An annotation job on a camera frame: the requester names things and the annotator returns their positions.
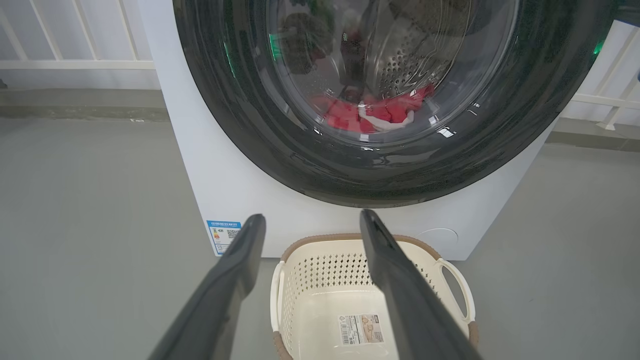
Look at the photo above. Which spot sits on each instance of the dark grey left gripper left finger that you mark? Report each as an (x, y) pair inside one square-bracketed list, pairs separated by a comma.
[(220, 300)]

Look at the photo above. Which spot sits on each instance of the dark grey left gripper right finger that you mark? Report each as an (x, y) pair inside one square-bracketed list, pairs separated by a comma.
[(410, 305)]

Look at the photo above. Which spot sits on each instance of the round black glass washer door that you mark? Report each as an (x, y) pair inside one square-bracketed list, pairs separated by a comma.
[(225, 100)]

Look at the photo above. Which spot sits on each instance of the red garment with white trim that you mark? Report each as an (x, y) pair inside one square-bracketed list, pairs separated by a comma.
[(345, 114)]

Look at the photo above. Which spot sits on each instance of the paper label in basket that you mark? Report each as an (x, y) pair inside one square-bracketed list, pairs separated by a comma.
[(360, 329)]

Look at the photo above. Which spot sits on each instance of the cream perforated laundry basket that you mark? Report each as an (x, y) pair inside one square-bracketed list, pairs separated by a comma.
[(325, 280)]

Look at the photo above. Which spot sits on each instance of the white front-load washing machine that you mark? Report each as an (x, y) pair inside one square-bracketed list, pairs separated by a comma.
[(225, 180)]

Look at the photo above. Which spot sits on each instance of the round filter cover on washer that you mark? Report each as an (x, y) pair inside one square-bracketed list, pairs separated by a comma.
[(437, 236)]

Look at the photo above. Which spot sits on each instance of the steel perforated washer drum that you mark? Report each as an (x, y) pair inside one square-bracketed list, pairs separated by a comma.
[(405, 70)]

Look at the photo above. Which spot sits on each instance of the white metal railing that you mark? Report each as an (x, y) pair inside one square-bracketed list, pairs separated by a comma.
[(75, 64), (607, 100)]

